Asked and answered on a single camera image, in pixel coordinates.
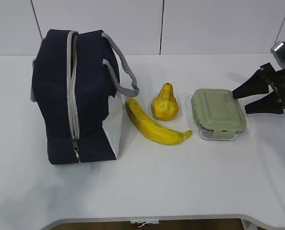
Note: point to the yellow pear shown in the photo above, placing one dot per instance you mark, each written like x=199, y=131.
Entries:
x=164, y=107

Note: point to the yellow banana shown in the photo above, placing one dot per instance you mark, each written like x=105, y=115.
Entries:
x=150, y=129

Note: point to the white tag under table edge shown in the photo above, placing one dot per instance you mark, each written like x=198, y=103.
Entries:
x=140, y=222

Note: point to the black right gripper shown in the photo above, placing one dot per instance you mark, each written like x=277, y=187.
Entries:
x=264, y=81

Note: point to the navy blue lunch bag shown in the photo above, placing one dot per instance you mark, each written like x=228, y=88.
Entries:
x=78, y=82

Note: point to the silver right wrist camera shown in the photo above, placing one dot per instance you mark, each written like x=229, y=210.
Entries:
x=278, y=51

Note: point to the green lid glass container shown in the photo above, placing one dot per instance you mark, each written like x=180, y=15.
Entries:
x=217, y=115

